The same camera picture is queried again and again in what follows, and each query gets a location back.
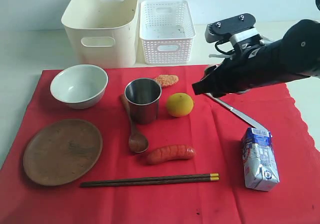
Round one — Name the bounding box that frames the red sausage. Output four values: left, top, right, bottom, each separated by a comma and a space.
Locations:
146, 144, 196, 165

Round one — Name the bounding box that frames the red tablecloth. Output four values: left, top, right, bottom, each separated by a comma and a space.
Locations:
0, 66, 320, 223

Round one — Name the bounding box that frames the large cream plastic bin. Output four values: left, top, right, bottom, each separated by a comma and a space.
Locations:
61, 0, 139, 68

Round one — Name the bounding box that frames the blue white milk carton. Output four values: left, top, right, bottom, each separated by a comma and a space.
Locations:
241, 127, 280, 191

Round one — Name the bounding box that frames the stainless steel cup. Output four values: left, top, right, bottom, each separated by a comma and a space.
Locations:
124, 78, 162, 124

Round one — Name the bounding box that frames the wooden spoon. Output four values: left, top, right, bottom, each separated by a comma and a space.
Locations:
120, 94, 149, 153

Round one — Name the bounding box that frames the breaded chicken nugget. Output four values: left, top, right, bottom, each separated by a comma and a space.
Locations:
154, 74, 179, 88

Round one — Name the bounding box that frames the silver table knife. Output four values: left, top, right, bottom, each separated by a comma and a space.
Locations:
205, 93, 268, 131

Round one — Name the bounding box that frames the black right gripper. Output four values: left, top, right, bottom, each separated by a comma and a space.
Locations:
192, 40, 285, 97

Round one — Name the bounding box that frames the white perforated plastic basket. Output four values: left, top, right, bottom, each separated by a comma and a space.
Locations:
139, 0, 196, 65

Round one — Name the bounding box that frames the white ceramic bowl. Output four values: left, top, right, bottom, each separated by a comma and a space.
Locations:
50, 64, 109, 109

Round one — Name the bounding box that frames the upper wooden chopstick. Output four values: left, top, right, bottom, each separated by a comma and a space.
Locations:
81, 173, 219, 184

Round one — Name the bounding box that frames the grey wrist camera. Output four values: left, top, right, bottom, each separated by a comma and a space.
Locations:
204, 13, 263, 53

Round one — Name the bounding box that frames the round wooden plate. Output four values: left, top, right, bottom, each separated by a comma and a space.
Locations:
22, 119, 103, 186

